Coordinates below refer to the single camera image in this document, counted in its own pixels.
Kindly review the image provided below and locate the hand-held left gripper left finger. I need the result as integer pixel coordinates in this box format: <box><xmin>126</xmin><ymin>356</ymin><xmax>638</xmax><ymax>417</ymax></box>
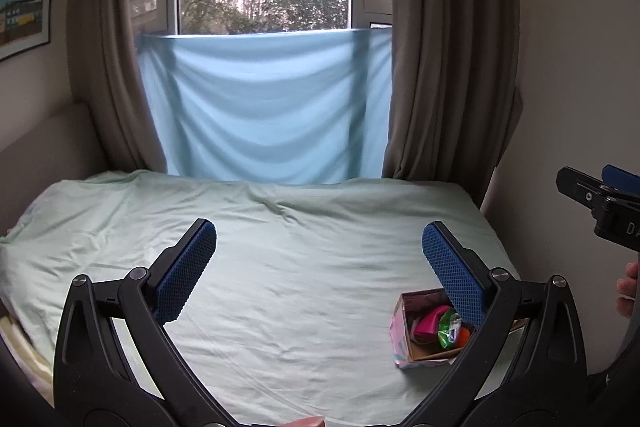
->
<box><xmin>52</xmin><ymin>218</ymin><xmax>236</xmax><ymax>427</ymax></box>

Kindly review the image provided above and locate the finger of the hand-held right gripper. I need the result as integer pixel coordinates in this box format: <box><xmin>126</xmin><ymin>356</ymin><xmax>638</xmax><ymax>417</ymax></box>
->
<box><xmin>601</xmin><ymin>164</ymin><xmax>640</xmax><ymax>198</ymax></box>
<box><xmin>556</xmin><ymin>166</ymin><xmax>618</xmax><ymax>214</ymax></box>

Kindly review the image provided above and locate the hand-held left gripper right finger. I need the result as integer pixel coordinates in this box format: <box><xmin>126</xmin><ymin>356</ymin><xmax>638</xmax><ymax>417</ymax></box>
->
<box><xmin>405</xmin><ymin>221</ymin><xmax>588</xmax><ymax>427</ymax></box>

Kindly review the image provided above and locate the pink pouch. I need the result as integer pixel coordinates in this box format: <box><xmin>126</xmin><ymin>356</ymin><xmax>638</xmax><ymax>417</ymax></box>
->
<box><xmin>412</xmin><ymin>305</ymin><xmax>451</xmax><ymax>344</ymax></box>

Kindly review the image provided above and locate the green snack packet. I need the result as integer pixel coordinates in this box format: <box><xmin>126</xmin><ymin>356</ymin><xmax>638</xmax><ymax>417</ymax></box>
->
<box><xmin>437</xmin><ymin>311</ymin><xmax>463</xmax><ymax>350</ymax></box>

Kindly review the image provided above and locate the pink cardboard box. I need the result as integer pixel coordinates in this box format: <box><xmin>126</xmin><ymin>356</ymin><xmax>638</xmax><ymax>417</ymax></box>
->
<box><xmin>390</xmin><ymin>288</ymin><xmax>531</xmax><ymax>368</ymax></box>

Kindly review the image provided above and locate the person's right hand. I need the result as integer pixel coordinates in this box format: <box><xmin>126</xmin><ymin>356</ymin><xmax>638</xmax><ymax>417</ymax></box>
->
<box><xmin>616</xmin><ymin>261</ymin><xmax>640</xmax><ymax>319</ymax></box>

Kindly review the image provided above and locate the light green bed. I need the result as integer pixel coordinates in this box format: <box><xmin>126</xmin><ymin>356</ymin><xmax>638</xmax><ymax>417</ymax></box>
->
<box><xmin>0</xmin><ymin>169</ymin><xmax>521</xmax><ymax>427</ymax></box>

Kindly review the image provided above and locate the light blue hanging cloth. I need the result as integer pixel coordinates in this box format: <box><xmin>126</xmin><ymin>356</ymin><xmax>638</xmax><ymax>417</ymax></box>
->
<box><xmin>136</xmin><ymin>27</ymin><xmax>393</xmax><ymax>185</ymax></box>

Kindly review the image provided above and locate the cream cloth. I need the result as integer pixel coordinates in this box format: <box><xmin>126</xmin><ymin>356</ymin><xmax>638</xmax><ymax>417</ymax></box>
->
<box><xmin>0</xmin><ymin>314</ymin><xmax>53</xmax><ymax>403</ymax></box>

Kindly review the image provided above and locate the beige curtain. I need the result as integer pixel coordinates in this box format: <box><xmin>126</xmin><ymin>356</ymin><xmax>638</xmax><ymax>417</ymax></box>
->
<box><xmin>67</xmin><ymin>0</ymin><xmax>168</xmax><ymax>172</ymax></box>
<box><xmin>382</xmin><ymin>0</ymin><xmax>523</xmax><ymax>205</ymax></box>

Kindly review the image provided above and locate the beige headboard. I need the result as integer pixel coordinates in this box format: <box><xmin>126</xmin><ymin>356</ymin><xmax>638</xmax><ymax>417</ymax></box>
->
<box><xmin>0</xmin><ymin>102</ymin><xmax>108</xmax><ymax>235</ymax></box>

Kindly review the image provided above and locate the framed wall picture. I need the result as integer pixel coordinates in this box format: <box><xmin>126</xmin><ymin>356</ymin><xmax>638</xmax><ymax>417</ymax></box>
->
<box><xmin>0</xmin><ymin>0</ymin><xmax>57</xmax><ymax>62</ymax></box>

